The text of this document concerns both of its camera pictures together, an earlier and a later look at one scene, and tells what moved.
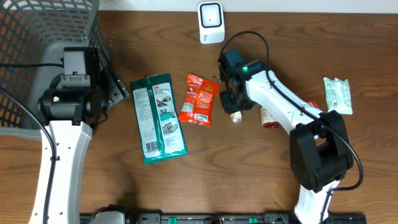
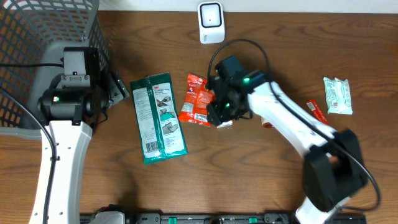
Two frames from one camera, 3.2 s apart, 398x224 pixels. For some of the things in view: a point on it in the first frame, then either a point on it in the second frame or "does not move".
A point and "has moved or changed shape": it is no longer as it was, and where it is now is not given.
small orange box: x=236 y=117 has moved or changed shape
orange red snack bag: x=197 y=105 does not move
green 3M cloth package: x=161 y=130 does not move
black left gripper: x=119 y=90 does not move
